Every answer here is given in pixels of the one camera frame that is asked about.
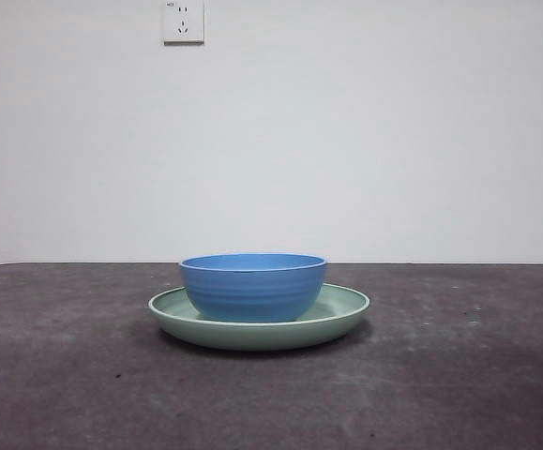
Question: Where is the blue ribbed bowl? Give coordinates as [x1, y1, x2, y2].
[178, 253, 328, 323]

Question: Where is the green round plate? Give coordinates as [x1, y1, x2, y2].
[147, 282, 371, 353]

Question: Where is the white wall socket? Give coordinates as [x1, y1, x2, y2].
[162, 0, 205, 46]

